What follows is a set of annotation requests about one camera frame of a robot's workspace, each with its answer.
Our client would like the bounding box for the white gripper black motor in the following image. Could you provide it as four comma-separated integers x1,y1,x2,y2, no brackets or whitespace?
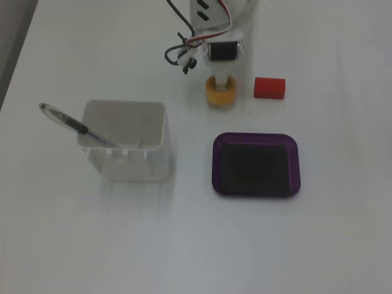
200,30,247,91

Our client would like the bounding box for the yellow tape roll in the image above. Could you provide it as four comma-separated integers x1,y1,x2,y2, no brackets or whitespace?
205,75,236,108

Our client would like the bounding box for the white plastic box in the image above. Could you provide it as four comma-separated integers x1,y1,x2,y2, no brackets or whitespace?
77,99,172,184

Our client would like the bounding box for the red block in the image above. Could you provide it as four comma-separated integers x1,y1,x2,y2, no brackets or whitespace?
253,77,287,100

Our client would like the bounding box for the purple tray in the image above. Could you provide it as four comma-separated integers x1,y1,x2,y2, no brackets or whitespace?
211,132,301,199

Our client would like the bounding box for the clear ballpoint pen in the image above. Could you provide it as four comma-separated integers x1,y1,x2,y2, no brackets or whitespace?
38,102,121,148

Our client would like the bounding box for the red and white wire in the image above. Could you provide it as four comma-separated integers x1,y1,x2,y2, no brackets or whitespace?
183,0,234,48

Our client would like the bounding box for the black cable with connector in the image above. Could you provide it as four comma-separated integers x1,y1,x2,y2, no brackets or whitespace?
164,0,203,75

